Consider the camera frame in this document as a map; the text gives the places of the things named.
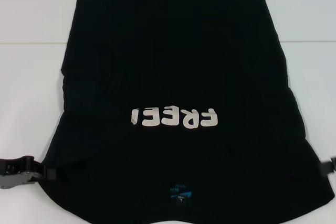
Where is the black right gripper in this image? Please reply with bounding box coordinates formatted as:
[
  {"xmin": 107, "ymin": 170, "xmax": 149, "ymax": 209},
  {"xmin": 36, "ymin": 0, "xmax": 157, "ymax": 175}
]
[{"xmin": 321, "ymin": 157, "xmax": 336, "ymax": 179}]

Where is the black shirt with white print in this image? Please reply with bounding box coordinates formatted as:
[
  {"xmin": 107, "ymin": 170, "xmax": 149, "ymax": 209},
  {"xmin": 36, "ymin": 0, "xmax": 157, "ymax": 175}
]
[{"xmin": 39, "ymin": 0, "xmax": 335, "ymax": 224}]

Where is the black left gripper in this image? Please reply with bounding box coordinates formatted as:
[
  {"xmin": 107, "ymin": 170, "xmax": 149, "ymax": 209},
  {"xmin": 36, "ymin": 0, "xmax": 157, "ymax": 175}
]
[{"xmin": 0, "ymin": 156, "xmax": 57, "ymax": 189}]

